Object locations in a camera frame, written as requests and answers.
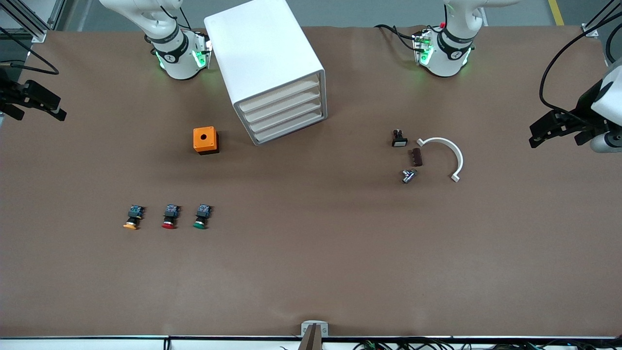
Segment red push button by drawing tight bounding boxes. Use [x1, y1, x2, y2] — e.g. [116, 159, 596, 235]
[161, 204, 181, 229]

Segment orange button enclosure box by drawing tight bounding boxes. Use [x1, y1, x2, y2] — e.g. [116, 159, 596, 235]
[193, 126, 220, 155]

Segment aluminium frame profile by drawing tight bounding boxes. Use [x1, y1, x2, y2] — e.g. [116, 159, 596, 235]
[0, 0, 66, 43]
[583, 0, 622, 37]

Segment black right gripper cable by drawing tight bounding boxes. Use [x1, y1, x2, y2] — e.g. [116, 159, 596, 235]
[0, 27, 60, 74]

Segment black cable bundle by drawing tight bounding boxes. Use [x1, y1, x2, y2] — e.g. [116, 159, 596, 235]
[352, 339, 584, 350]

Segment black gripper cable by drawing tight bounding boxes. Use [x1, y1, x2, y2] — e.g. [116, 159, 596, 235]
[0, 27, 60, 74]
[539, 22, 622, 117]

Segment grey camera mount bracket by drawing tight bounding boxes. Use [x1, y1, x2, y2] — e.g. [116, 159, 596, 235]
[301, 320, 329, 338]

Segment yellow push button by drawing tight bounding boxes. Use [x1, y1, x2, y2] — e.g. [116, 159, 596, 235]
[123, 205, 146, 230]

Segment black arm base cable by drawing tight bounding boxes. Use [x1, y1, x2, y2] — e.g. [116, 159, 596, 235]
[374, 23, 419, 52]

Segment white curved plastic bracket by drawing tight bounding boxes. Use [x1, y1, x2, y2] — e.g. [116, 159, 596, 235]
[416, 137, 464, 183]

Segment brown table mat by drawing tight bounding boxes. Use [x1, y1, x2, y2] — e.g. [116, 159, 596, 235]
[0, 25, 622, 338]

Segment green push button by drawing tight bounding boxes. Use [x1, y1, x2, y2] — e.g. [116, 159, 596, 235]
[192, 204, 213, 229]

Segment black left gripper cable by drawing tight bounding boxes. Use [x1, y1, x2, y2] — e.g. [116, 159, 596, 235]
[539, 22, 622, 117]

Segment white table edge rail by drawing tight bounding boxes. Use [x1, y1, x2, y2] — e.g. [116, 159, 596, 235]
[0, 336, 622, 350]

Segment brown support bar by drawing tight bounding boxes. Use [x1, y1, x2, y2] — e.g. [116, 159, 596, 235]
[298, 323, 325, 350]

